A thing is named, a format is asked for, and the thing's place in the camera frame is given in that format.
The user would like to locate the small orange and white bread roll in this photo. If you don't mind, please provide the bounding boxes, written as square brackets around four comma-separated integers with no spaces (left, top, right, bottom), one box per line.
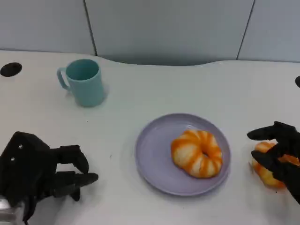
[252,141,300,189]

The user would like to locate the lilac plate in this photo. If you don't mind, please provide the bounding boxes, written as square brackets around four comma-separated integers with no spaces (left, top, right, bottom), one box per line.
[135,113,231,197]

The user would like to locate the large orange and white bread roll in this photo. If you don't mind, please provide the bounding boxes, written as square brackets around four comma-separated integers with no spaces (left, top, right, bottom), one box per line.
[170,130,223,179]

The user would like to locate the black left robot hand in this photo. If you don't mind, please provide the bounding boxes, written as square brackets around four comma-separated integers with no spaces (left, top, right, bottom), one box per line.
[46,145,99,202]

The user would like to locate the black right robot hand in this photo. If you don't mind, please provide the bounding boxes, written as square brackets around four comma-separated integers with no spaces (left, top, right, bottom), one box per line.
[247,121,300,204]

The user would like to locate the pale green mug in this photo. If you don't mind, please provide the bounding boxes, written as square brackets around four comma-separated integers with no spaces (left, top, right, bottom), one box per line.
[56,59,105,108]

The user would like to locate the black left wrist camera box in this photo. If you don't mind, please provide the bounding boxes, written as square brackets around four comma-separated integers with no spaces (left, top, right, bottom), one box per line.
[0,131,59,207]

